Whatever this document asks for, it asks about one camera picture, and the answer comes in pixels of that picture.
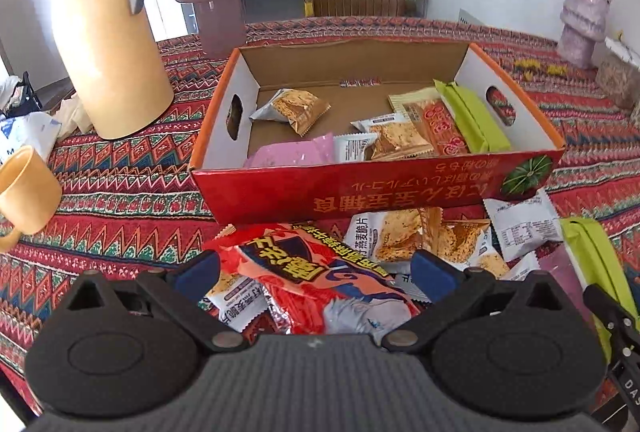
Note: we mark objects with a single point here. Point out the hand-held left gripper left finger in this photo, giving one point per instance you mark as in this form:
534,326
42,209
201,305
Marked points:
195,274

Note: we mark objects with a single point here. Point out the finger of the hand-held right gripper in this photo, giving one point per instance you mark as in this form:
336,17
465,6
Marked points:
605,307

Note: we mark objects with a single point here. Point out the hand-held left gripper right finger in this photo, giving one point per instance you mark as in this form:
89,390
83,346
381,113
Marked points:
435,272

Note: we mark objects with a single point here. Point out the white cracker packet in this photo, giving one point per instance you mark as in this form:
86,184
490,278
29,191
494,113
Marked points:
352,146
465,242
235,307
400,139
525,222
385,232
295,109

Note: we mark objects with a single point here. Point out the pink snack packet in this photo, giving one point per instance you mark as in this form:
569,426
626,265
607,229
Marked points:
560,277
295,151

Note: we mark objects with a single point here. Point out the green snack packet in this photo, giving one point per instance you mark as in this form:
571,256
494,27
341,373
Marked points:
585,252
475,121

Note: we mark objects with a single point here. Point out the red cardboard box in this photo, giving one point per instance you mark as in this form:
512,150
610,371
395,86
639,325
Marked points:
350,199

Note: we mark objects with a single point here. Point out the red snack bag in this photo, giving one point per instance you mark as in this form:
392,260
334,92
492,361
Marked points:
310,282

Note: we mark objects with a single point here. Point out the orange red snack packet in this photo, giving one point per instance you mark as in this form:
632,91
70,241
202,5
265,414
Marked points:
440,126

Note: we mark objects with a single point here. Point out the cream snack packet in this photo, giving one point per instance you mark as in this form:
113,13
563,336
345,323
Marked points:
410,96

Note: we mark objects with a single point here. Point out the yellow ceramic mug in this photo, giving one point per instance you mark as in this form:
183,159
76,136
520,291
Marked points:
27,192

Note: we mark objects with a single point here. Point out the cream crumpled tissue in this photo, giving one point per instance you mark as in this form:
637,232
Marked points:
75,116

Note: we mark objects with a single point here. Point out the white plastic bag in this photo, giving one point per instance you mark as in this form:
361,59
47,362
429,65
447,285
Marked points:
25,136

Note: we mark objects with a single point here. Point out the scattered yellow petals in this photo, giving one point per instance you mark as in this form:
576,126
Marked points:
530,66

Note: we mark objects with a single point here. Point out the glass jar of seeds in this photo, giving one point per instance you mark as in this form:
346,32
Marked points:
617,76

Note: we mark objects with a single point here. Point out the yellow thermos jug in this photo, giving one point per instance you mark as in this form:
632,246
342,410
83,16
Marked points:
110,51

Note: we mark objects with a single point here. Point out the black bag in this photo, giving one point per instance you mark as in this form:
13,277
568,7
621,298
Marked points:
20,94

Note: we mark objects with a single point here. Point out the smooth pink vase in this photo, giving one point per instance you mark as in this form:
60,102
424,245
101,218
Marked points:
215,11

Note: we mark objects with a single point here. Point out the textured pink vase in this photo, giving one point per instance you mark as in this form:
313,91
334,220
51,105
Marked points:
582,21

